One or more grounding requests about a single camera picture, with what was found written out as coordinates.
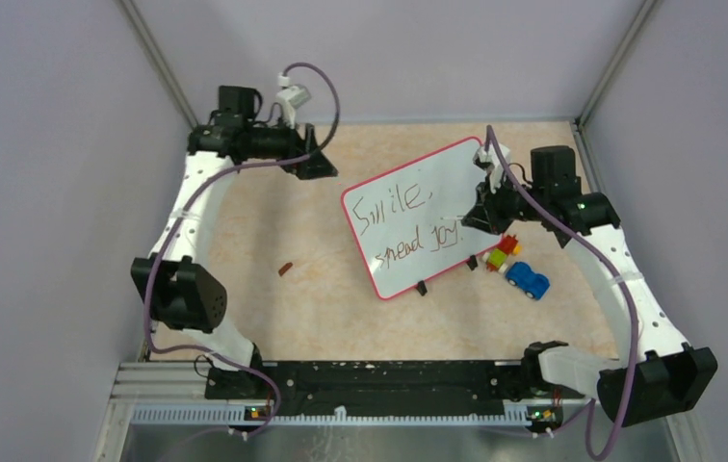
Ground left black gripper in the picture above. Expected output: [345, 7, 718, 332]
[238, 110, 331, 178]

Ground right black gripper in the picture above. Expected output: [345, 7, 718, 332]
[463, 169, 548, 236]

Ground pink-framed whiteboard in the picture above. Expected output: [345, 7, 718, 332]
[340, 137, 500, 300]

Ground brown marker cap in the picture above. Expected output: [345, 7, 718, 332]
[277, 262, 293, 276]

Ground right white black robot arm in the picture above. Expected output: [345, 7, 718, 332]
[461, 145, 717, 427]

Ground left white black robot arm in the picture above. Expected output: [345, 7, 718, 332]
[130, 84, 338, 398]

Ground colourful toy brick figure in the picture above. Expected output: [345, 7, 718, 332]
[481, 234, 522, 272]

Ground blue toy car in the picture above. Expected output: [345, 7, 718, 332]
[505, 262, 551, 300]

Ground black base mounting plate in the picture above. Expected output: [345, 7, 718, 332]
[204, 360, 555, 418]

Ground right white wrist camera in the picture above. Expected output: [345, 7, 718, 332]
[473, 141, 511, 193]

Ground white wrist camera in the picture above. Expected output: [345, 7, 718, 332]
[275, 73, 312, 129]
[473, 141, 511, 193]

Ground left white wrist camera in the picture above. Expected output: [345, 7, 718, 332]
[275, 73, 312, 129]

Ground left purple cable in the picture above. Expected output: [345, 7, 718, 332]
[142, 62, 342, 441]

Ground aluminium frame rail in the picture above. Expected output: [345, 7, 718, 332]
[94, 343, 717, 461]

